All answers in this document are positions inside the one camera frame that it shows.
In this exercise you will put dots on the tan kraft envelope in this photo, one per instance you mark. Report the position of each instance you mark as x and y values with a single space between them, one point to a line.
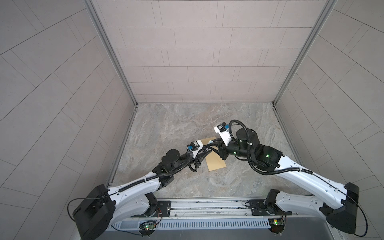
213 160

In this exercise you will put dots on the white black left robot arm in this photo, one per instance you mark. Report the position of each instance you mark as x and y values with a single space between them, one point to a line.
104 206

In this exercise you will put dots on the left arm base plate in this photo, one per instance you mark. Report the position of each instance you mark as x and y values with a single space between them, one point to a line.
163 208

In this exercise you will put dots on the green circuit board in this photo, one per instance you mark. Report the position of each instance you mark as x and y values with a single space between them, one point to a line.
277 226
147 226

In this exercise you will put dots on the left green circuit board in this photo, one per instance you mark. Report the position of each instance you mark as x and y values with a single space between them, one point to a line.
147 226

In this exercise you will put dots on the aluminium corner post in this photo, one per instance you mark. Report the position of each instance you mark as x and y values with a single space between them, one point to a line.
90 7
319 23

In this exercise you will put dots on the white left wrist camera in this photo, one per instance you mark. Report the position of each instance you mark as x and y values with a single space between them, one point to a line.
195 147

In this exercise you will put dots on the right aluminium corner post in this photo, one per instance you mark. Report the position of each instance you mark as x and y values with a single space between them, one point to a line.
319 23

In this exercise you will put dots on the left aluminium corner post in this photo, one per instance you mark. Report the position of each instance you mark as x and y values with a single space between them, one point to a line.
90 7

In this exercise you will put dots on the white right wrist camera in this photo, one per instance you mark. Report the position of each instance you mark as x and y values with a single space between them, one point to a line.
223 130

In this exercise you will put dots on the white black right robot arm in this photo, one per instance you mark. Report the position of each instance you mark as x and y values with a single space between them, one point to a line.
334 202

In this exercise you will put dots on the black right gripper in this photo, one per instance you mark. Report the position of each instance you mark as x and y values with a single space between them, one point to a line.
222 148

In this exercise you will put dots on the right green circuit board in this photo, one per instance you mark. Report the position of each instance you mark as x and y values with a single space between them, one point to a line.
277 226

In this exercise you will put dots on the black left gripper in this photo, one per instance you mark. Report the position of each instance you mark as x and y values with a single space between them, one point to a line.
198 161

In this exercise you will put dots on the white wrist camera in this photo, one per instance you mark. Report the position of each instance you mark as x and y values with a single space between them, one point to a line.
195 147
223 130

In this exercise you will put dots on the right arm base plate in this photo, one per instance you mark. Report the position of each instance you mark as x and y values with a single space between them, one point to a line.
259 208

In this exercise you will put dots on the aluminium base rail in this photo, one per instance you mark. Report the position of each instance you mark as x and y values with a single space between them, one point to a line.
230 208

